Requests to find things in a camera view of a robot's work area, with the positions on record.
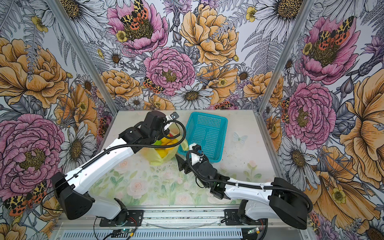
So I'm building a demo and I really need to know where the yellow-green plastic bag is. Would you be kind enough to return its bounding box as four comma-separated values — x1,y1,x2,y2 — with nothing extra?
139,127,189,166

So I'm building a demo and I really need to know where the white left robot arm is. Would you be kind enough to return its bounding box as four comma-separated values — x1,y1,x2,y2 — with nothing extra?
51,111,172,226

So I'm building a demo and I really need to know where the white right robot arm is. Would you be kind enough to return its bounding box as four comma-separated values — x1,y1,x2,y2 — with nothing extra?
176,156,313,230

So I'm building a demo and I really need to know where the green toy pepper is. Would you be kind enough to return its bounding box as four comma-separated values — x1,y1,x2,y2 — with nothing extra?
153,142,164,149

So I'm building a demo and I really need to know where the yellow toy lemon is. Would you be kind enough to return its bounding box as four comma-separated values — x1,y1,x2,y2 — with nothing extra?
156,149,169,159

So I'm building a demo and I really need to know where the teal plastic mesh basket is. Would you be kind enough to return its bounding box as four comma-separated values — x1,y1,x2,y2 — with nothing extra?
186,112,228,163

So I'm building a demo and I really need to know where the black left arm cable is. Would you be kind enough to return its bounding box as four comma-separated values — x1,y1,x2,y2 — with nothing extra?
41,119,187,212

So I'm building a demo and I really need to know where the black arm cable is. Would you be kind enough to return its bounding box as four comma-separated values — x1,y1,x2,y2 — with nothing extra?
185,149,313,211
41,119,187,212

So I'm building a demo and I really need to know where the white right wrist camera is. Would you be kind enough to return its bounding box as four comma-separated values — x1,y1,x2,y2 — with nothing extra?
190,143,204,166

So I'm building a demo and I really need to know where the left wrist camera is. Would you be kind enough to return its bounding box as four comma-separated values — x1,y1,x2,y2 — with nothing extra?
170,112,179,120

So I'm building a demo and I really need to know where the aluminium front rail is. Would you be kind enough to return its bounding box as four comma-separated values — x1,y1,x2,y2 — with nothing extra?
56,206,310,230

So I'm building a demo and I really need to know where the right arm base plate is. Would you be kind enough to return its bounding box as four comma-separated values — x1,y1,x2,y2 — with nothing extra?
223,209,266,226

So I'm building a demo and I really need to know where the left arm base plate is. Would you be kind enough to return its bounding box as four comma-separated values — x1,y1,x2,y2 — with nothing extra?
99,210,144,227

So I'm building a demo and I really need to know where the white vented cable duct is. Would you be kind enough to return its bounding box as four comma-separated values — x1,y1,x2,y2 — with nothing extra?
57,228,243,240

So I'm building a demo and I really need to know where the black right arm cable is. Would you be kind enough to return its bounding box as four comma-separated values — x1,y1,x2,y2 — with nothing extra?
185,149,313,211

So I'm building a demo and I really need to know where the aluminium frame corner post left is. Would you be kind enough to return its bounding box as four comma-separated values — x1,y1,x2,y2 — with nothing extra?
47,1,119,116

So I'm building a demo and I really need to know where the aluminium frame corner post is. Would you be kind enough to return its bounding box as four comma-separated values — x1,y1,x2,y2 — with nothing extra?
257,0,315,115
47,1,119,116

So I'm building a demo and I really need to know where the aluminium frame corner post right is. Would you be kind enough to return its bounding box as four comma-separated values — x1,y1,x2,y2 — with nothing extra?
257,0,315,115

